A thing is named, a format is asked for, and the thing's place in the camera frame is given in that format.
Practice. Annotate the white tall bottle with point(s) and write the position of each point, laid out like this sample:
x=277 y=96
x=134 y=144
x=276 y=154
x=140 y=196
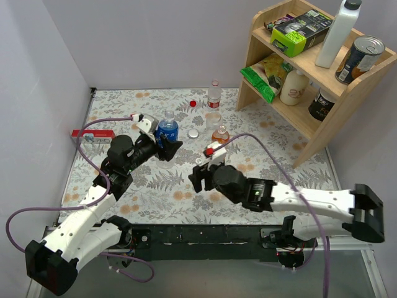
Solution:
x=339 y=30

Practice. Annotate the green chip bag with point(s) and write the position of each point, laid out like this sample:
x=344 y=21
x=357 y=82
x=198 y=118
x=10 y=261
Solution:
x=268 y=75

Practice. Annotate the clear jar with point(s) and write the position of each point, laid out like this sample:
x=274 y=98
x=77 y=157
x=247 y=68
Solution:
x=213 y=120

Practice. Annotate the snack packet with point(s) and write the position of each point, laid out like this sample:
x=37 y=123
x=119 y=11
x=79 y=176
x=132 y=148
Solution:
x=271 y=25

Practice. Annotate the black base frame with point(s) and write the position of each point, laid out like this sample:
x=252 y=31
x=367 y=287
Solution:
x=194 y=242

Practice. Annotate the silver jar lid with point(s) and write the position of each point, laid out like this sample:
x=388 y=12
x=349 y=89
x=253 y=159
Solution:
x=193 y=133

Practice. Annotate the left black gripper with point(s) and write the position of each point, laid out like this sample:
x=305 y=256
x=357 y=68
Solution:
x=162 y=148

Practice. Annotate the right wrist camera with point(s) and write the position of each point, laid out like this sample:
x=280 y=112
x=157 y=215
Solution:
x=215 y=154

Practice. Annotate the red toothpaste box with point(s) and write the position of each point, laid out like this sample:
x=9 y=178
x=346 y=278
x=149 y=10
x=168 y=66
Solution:
x=97 y=136

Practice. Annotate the black jar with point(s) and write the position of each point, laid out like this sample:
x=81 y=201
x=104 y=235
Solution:
x=321 y=105

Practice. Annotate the blue label water bottle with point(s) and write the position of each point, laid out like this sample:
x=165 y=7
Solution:
x=168 y=127

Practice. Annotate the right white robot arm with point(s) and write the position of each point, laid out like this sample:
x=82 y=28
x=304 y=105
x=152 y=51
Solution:
x=356 y=212

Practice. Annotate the wooden shelf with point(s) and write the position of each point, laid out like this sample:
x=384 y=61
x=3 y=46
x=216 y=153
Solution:
x=348 y=97

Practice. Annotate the cream round bottle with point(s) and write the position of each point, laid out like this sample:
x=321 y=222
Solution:
x=293 y=88

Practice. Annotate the red label water bottle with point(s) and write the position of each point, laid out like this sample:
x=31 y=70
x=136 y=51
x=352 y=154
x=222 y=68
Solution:
x=214 y=95

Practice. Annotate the orange juice bottle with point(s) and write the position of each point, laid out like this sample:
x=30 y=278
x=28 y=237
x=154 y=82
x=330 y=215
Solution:
x=221 y=135

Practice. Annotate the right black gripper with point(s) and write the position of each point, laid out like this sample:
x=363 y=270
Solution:
x=204 y=179

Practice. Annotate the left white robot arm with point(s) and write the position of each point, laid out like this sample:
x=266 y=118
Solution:
x=54 y=261

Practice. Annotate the green black box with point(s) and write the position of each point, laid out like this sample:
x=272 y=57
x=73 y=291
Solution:
x=300 y=33

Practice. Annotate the tin can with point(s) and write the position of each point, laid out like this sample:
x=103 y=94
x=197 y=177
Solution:
x=362 y=55

